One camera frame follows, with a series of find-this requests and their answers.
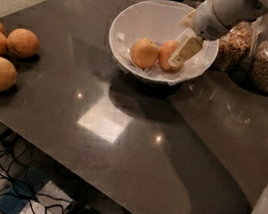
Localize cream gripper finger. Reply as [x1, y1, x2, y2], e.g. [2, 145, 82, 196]
[168, 34, 203, 67]
[179, 10, 195, 28]

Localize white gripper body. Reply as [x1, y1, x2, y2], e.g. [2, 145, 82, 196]
[190, 0, 229, 41]

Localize white bowl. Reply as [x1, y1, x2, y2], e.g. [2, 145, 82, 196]
[102, 0, 225, 93]

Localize plastic wrap lining bowl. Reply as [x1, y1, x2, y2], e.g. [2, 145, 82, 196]
[107, 14, 218, 92]

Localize glass jar with nuts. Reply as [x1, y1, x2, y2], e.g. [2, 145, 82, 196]
[213, 21, 253, 72]

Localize blue box on floor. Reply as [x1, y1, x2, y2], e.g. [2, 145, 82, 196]
[0, 167, 49, 214]

